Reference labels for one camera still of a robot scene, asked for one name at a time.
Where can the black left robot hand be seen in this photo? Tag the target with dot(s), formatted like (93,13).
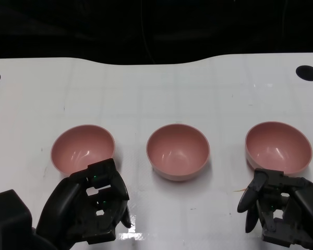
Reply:
(65,208)

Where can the pink plastic bowl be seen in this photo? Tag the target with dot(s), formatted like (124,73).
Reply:
(81,145)
(177,151)
(277,148)

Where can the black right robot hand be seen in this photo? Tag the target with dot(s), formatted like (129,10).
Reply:
(305,208)

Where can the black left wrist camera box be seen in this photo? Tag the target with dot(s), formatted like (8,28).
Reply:
(7,216)

